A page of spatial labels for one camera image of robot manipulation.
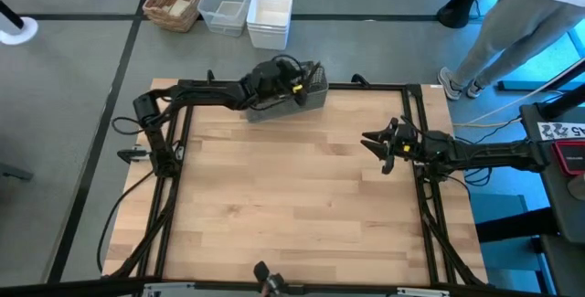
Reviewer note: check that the grey plastic cutlery basket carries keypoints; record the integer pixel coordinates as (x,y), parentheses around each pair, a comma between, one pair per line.
(315,100)

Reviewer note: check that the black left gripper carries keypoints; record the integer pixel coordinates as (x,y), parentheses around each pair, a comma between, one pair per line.
(269,80)

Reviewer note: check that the blue-grey seat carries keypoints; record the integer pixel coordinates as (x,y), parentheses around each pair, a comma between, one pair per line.
(498,203)

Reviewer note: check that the red and black device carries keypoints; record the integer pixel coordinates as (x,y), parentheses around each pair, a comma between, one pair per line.
(571,157)

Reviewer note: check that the wicker basket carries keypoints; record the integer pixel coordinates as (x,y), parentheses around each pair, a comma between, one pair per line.
(155,9)

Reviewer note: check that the beige card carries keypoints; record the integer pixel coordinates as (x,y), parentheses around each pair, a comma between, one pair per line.
(179,7)

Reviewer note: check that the black rounded object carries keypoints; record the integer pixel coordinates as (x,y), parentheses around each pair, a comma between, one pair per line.
(269,278)

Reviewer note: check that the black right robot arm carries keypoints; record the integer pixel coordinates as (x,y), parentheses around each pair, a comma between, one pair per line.
(493,153)

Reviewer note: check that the white plastic bin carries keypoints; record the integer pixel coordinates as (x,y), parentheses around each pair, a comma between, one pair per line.
(269,18)

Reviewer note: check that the black bar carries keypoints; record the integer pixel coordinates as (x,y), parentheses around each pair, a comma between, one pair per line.
(516,226)

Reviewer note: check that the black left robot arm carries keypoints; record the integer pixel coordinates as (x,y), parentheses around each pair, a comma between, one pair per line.
(201,91)

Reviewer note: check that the black table leg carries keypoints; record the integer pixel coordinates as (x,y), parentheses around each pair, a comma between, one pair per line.
(525,86)

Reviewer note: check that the silver table knife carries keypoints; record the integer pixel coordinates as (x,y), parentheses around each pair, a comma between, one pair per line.
(313,75)

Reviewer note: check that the white round floor stand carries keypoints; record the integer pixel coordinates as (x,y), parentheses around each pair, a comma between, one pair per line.
(23,29)

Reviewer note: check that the grey floor object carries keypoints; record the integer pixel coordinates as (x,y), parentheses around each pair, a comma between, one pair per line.
(13,171)

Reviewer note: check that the black table clamp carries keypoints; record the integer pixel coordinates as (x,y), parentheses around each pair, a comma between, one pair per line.
(130,154)

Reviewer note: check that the black side table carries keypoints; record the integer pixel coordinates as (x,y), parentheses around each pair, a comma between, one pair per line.
(562,205)

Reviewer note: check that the white printed label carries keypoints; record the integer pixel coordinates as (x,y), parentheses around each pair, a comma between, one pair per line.
(560,131)

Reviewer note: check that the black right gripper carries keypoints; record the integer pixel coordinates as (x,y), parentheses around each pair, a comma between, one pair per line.
(418,146)

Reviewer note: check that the person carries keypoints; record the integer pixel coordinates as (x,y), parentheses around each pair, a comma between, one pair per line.
(516,27)

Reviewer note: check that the grey round object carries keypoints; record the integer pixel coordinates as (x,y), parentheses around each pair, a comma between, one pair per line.
(577,192)

